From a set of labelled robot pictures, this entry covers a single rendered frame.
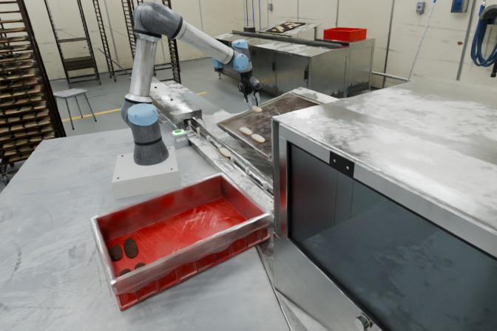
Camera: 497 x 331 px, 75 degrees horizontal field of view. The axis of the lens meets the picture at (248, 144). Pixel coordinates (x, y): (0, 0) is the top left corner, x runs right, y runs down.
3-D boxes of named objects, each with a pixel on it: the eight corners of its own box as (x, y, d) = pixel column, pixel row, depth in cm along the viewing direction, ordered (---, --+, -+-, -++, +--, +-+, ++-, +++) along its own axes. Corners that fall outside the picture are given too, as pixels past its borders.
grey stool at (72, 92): (97, 121, 465) (89, 90, 446) (73, 130, 438) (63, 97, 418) (82, 117, 483) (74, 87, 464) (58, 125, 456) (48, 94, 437)
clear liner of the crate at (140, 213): (94, 241, 107) (86, 216, 102) (225, 191, 129) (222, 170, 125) (117, 317, 80) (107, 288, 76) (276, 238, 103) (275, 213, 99)
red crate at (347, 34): (322, 38, 483) (322, 29, 478) (339, 35, 500) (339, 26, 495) (349, 41, 444) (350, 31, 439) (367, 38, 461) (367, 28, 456)
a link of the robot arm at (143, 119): (137, 145, 132) (129, 114, 127) (129, 135, 143) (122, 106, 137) (166, 137, 138) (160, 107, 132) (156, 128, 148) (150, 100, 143)
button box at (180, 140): (171, 150, 177) (168, 131, 172) (186, 146, 180) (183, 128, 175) (177, 155, 170) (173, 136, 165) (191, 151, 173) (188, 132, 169)
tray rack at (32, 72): (4, 188, 305) (-88, -25, 230) (10, 164, 352) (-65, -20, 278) (75, 171, 331) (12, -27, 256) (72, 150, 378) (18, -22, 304)
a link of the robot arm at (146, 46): (125, 131, 140) (142, -3, 126) (117, 122, 152) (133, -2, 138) (152, 133, 147) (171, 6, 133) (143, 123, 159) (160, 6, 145)
